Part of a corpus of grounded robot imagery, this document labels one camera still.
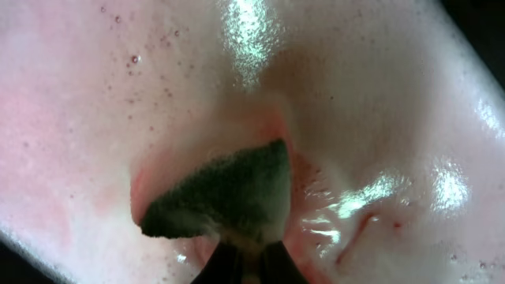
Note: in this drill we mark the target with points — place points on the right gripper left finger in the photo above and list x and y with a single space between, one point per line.
225 266

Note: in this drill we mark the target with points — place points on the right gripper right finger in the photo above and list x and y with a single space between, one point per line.
277 267

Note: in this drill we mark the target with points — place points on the pink sponge with dark scourer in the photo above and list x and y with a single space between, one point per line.
243 197

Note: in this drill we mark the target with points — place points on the black tray with soapy water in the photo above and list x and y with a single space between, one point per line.
395 129

